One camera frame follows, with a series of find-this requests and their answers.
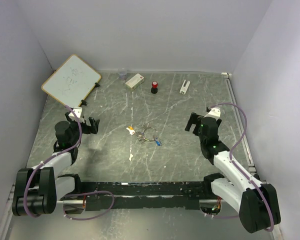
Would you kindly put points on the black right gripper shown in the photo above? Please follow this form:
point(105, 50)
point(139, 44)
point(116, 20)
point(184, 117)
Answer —
point(193, 119)

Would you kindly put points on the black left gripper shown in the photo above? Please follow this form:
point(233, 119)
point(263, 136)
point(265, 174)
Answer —
point(93, 129)

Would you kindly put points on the silver keyring with keys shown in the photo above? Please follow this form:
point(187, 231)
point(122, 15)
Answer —
point(149, 134)

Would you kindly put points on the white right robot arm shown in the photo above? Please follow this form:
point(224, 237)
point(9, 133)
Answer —
point(255, 202)

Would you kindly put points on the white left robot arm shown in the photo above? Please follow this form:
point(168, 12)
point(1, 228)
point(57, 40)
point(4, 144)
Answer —
point(37, 189)

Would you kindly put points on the white plastic clip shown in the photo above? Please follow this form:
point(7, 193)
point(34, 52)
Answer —
point(184, 88)

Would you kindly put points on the wood framed whiteboard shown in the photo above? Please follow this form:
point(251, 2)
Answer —
point(72, 82)

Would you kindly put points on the red black stamp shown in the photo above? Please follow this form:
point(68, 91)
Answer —
point(154, 87)

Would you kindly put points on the clear plastic cup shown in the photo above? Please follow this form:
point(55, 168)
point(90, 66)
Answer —
point(122, 73)

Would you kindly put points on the white cardboard box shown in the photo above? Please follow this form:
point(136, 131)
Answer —
point(134, 82)

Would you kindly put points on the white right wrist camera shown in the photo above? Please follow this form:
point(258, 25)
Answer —
point(213, 112)

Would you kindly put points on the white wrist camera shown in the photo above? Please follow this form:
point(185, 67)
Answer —
point(77, 114)
point(213, 112)

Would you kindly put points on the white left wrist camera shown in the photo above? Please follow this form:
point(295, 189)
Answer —
point(77, 114)

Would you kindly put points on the white corner bracket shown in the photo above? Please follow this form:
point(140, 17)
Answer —
point(226, 74)

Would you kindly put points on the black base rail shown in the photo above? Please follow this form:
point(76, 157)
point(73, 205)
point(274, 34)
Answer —
point(190, 195)

